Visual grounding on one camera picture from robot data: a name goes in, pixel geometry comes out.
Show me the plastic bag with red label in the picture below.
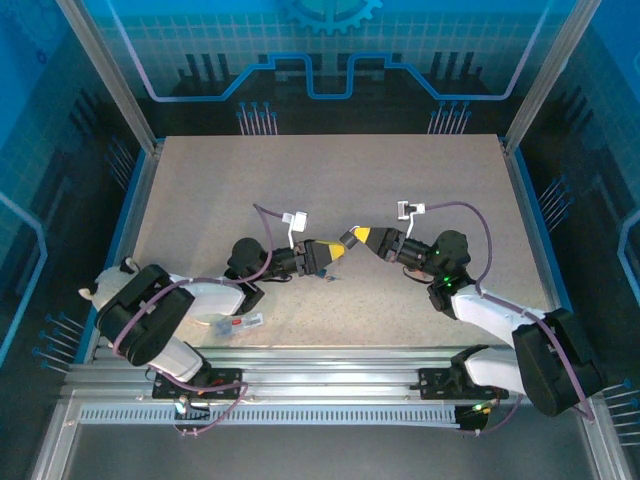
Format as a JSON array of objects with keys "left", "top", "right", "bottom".
[{"left": 213, "top": 311, "right": 267, "bottom": 337}]

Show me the aluminium corner post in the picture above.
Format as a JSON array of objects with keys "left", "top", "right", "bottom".
[
  {"left": 501, "top": 0, "right": 604, "bottom": 157},
  {"left": 53, "top": 0, "right": 162, "bottom": 153}
]

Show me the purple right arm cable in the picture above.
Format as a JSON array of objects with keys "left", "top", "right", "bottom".
[{"left": 423, "top": 200, "right": 596, "bottom": 437}]

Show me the aluminium rail frame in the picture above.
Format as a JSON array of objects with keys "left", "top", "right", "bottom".
[{"left": 59, "top": 343, "right": 601, "bottom": 407}]

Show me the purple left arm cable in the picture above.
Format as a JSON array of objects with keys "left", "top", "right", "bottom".
[{"left": 112, "top": 202, "right": 295, "bottom": 439}]

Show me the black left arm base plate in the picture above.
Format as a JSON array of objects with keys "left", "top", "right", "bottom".
[{"left": 151, "top": 366, "right": 245, "bottom": 401}]

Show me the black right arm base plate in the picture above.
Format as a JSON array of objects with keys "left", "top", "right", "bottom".
[{"left": 416, "top": 366, "right": 509, "bottom": 401}]

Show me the slotted grey cable duct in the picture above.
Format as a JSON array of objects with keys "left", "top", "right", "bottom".
[{"left": 78, "top": 403, "right": 462, "bottom": 427}]

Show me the white plush toy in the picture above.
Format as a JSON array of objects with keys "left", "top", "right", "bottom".
[{"left": 76, "top": 256, "right": 139, "bottom": 314}]

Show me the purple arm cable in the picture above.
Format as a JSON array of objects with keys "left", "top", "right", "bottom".
[
  {"left": 112, "top": 202, "right": 295, "bottom": 439},
  {"left": 423, "top": 200, "right": 596, "bottom": 437}
]

